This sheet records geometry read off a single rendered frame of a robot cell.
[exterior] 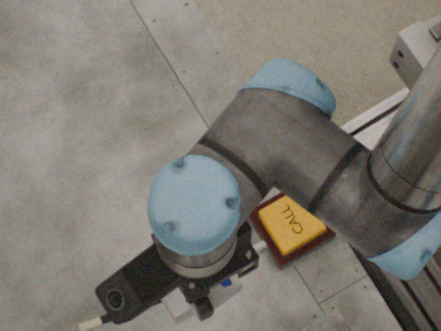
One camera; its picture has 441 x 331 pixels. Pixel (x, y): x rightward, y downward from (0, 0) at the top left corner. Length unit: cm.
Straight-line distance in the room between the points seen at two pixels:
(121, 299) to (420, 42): 46
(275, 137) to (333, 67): 141
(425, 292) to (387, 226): 109
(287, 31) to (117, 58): 92
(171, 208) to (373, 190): 16
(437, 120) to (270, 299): 60
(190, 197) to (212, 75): 58
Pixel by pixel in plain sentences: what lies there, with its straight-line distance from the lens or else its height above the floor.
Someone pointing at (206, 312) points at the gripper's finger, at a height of 104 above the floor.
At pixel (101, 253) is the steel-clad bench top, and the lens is 150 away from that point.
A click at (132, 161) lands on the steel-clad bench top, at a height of 80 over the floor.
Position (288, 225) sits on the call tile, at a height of 84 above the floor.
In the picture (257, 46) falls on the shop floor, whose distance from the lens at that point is 244.
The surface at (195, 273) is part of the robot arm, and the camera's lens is 111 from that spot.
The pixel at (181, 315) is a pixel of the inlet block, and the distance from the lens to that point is 133.
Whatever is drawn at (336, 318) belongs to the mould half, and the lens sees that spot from 140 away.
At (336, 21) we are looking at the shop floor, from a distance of 247.
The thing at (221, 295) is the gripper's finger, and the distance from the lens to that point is 128.
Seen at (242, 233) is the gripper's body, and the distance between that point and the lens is 115.
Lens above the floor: 226
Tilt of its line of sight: 74 degrees down
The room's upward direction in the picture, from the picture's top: 10 degrees clockwise
